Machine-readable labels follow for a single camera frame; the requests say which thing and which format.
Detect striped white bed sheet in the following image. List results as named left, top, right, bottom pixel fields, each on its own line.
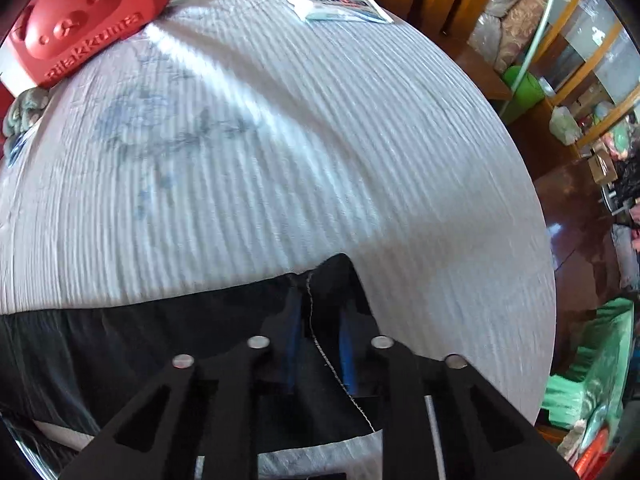
left=0, top=0, right=559, bottom=480

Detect grey plush toy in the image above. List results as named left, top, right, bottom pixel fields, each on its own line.
left=2, top=87, right=50, bottom=139

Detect green mop handle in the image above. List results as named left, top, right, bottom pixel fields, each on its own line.
left=499, top=0, right=564, bottom=116

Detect black jeans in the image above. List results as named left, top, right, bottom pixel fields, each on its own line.
left=1, top=254, right=380, bottom=453

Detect red bear suitcase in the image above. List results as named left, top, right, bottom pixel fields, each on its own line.
left=1, top=0, right=169, bottom=96

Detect green plastic bag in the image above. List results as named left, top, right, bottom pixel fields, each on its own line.
left=541, top=298, right=634, bottom=458

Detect blue handled scissors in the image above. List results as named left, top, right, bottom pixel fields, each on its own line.
left=3, top=133, right=28, bottom=166

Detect green bucket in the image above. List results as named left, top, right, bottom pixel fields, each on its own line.
left=502, top=73, right=546, bottom=125

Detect white tissue pack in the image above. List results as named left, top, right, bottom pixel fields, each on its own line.
left=288, top=0, right=394, bottom=24

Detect wooden shelf unit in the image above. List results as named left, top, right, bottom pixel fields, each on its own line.
left=530, top=0, right=639, bottom=160

